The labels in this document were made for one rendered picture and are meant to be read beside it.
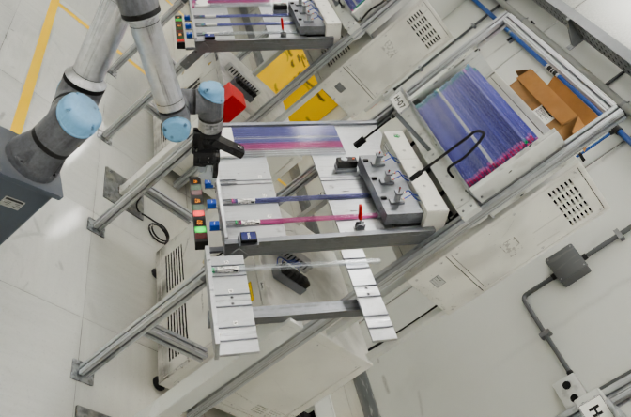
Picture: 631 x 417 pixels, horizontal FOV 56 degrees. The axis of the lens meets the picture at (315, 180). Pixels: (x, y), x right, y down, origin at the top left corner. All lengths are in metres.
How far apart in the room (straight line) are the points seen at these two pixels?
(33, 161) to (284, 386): 1.36
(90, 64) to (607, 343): 2.64
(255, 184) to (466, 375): 1.86
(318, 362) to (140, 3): 1.54
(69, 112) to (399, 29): 2.06
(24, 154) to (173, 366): 1.03
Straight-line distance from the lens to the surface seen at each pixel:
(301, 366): 2.46
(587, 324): 3.38
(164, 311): 2.03
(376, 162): 2.21
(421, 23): 3.34
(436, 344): 3.68
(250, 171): 2.20
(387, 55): 3.34
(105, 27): 1.70
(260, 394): 2.57
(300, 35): 3.22
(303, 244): 1.94
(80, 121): 1.66
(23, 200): 1.80
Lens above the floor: 1.54
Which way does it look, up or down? 15 degrees down
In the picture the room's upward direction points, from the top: 52 degrees clockwise
